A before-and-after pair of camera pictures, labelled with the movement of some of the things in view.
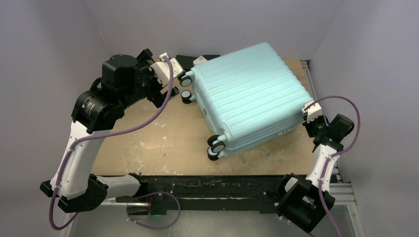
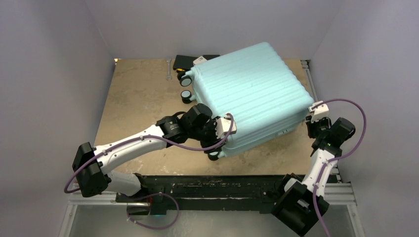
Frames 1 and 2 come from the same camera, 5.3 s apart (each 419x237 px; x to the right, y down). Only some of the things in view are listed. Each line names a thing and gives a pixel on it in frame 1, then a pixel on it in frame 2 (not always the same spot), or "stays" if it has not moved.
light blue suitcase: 252,97 stays
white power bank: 199,60 stays
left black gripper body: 151,85 → 207,135
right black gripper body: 314,127 stays
